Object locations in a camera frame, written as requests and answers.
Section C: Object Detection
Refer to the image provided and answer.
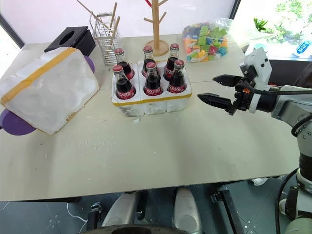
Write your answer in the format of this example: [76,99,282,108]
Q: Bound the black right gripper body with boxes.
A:
[233,72,257,111]

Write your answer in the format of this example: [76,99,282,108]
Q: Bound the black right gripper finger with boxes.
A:
[212,74,242,88]
[197,93,236,116]

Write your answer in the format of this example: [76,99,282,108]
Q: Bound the glass cola bottle, red cap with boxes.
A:
[112,65,137,100]
[162,43,181,82]
[167,59,188,94]
[114,48,136,80]
[141,45,157,77]
[143,61,164,97]

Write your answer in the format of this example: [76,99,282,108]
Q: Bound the white foam bottle crate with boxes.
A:
[111,59,193,118]

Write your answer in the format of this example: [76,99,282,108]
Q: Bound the black tissue box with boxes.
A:
[44,26,96,57]

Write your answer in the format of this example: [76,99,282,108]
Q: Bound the white foam box, yellow tape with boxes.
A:
[0,47,100,136]

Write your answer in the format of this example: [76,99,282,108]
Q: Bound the bag of colourful blocks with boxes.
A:
[182,17,235,64]

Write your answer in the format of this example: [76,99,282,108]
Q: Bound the green plant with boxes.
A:
[253,17,269,33]

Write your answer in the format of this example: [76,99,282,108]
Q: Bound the bottle with blue label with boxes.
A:
[292,39,312,58]

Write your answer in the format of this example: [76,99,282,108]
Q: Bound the wooden mug tree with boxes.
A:
[142,0,172,57]

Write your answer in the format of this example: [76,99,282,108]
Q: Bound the white shoe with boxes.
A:
[250,177,269,187]

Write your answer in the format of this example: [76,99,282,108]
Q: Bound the silver robot leg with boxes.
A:
[100,192,140,228]
[172,187,203,234]

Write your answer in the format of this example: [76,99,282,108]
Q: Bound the wooden stick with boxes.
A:
[77,0,113,30]
[109,2,118,39]
[109,16,121,47]

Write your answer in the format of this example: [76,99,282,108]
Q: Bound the purple round mat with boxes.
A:
[0,108,38,136]
[82,55,96,74]

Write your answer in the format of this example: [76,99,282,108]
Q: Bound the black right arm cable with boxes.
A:
[245,86,312,97]

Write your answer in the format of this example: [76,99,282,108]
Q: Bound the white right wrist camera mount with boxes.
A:
[238,47,273,114]

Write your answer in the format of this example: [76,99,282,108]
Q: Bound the black shoulder cable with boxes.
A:
[276,167,301,234]

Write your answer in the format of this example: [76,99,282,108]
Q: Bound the black table frame leg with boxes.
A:
[210,189,245,234]

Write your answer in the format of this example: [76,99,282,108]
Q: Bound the metal wire rack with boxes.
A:
[90,12,123,67]

